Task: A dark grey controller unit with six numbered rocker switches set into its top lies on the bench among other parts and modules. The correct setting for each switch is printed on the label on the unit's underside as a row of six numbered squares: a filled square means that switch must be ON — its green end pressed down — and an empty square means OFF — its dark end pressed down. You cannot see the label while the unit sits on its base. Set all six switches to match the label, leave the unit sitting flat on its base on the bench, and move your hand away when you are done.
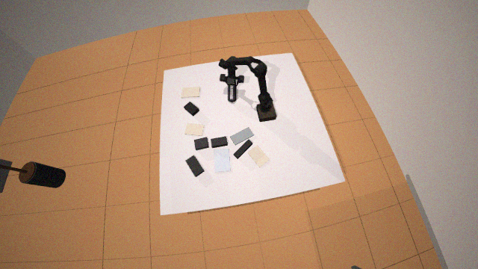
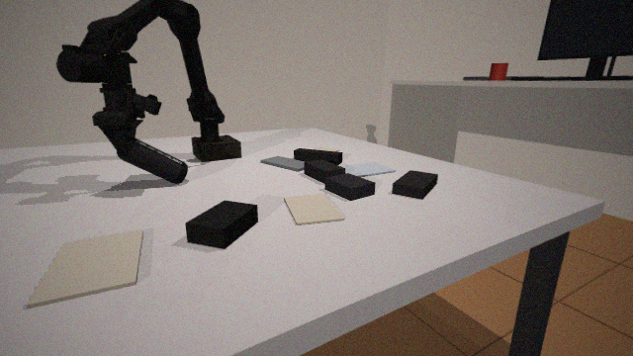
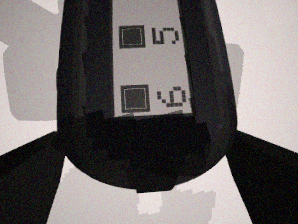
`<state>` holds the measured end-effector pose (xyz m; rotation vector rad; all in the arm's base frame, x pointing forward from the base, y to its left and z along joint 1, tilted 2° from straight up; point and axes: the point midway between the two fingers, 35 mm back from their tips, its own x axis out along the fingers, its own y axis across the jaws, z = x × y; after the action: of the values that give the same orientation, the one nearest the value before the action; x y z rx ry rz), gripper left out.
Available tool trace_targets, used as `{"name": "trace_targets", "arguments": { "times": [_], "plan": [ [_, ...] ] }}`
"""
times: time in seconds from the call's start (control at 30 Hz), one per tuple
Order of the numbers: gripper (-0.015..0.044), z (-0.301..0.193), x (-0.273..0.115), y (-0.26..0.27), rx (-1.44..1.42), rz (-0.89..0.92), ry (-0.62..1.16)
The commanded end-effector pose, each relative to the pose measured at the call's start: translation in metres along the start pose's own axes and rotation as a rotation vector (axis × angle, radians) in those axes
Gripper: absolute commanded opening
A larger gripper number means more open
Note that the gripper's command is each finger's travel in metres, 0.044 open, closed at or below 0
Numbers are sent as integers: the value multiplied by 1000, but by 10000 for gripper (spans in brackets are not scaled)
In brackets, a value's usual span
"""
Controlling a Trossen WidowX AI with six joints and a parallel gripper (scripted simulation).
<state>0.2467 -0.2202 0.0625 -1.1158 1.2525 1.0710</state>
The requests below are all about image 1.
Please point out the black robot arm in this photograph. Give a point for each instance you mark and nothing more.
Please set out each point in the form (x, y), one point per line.
(259, 72)

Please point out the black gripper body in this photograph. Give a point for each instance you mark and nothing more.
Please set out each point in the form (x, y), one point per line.
(240, 78)

